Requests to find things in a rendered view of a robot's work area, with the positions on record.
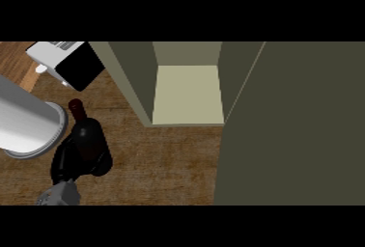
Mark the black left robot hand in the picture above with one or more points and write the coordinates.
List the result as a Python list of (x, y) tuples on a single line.
[(64, 164)]

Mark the dark wine bottle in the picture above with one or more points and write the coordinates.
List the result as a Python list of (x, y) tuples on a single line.
[(89, 136)]

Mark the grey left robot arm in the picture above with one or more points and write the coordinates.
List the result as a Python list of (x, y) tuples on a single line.
[(61, 195)]

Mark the olive green cabinet door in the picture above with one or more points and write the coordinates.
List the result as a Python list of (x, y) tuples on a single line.
[(294, 128)]

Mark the white and black toaster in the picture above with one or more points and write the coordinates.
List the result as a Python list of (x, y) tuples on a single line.
[(71, 66)]

